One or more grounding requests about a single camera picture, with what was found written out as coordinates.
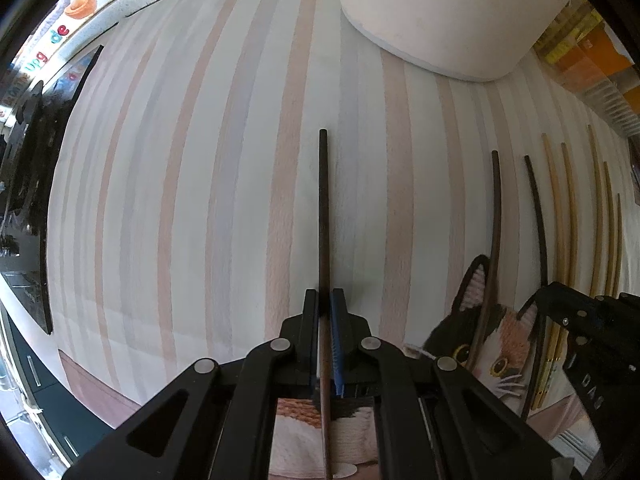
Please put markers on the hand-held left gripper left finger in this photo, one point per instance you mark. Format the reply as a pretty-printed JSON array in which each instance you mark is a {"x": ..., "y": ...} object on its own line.
[{"x": 311, "y": 320}]

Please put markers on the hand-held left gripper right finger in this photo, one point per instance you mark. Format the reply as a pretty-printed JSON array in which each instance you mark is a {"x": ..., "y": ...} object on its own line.
[{"x": 339, "y": 330}]

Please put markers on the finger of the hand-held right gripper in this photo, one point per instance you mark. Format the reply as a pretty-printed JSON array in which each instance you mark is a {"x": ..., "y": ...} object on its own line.
[{"x": 570, "y": 305}]

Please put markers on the dark wooden chopstick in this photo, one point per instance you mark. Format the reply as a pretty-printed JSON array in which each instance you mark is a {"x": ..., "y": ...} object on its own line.
[
  {"x": 324, "y": 210},
  {"x": 540, "y": 220},
  {"x": 495, "y": 235}
]

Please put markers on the cream round utensil holder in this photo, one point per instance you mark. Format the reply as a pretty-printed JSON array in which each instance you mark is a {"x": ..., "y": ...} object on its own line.
[{"x": 450, "y": 10}]

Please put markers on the striped cat print mat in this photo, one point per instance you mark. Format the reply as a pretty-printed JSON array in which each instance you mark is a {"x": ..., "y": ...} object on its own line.
[{"x": 200, "y": 210}]

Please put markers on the clear condiment tray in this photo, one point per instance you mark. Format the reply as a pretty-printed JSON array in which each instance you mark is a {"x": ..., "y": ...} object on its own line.
[{"x": 595, "y": 60}]

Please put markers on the dark teal cabinet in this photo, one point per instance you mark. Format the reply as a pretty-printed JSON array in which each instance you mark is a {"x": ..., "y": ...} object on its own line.
[{"x": 45, "y": 385}]

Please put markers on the black gas stove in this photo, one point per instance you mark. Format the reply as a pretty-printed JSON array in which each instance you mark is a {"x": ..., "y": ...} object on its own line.
[{"x": 30, "y": 160}]

